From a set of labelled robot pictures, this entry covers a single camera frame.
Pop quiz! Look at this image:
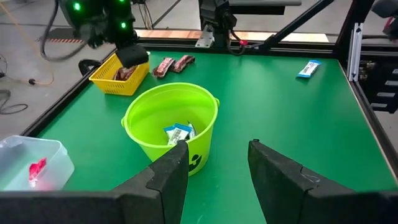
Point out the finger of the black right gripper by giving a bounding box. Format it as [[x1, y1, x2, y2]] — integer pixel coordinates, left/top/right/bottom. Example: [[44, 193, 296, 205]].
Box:
[[115, 44, 150, 69]]

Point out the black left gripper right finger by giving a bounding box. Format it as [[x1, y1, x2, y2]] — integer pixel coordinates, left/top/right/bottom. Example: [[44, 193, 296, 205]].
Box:
[[247, 139, 358, 224]]

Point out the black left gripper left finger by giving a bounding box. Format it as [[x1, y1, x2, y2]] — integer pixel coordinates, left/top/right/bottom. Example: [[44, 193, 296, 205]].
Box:
[[111, 140, 190, 224]]

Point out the brown Snickers bar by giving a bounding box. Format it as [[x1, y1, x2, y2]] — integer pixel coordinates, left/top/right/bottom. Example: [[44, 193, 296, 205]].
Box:
[[113, 65, 137, 82], [152, 57, 176, 78], [172, 54, 197, 73]]

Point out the white blue Hershey's bar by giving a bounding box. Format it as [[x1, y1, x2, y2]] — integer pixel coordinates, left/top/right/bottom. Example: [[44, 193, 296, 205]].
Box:
[[296, 59, 322, 79], [164, 123, 193, 146], [187, 121, 197, 140]]

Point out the red KitKat bar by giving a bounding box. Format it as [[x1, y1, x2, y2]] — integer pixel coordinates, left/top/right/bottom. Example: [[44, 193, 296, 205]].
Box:
[[28, 157, 48, 189]]

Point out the lime green halloween bucket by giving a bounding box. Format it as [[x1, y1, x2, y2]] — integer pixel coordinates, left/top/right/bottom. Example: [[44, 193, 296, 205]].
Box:
[[120, 82, 221, 177]]

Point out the yellow plastic basket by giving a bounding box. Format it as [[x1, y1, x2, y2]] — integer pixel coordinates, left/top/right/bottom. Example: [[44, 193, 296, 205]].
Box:
[[88, 51, 151, 96]]

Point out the clear plastic container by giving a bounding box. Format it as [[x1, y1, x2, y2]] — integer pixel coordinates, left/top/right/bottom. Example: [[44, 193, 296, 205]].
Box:
[[0, 134, 75, 192]]

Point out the dark grey desk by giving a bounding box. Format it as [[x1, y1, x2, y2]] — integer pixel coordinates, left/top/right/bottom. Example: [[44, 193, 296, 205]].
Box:
[[229, 0, 302, 16]]

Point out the black cable loop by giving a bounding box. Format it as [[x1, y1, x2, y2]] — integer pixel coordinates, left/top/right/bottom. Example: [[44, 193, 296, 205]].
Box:
[[78, 58, 102, 77]]

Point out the silver metal bracket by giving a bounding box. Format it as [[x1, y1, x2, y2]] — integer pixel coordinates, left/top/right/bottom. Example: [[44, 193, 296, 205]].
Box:
[[195, 24, 215, 49]]

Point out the black cable with red connector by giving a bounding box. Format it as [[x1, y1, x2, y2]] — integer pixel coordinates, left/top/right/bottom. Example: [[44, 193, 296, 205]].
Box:
[[226, 29, 249, 57]]

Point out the black aluminium table frame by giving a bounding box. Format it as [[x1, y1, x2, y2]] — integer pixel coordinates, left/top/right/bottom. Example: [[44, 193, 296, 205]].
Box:
[[20, 0, 398, 184]]

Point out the silver aluminium extrusion post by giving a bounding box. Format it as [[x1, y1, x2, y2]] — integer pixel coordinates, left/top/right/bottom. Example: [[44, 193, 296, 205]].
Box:
[[346, 22, 364, 82]]

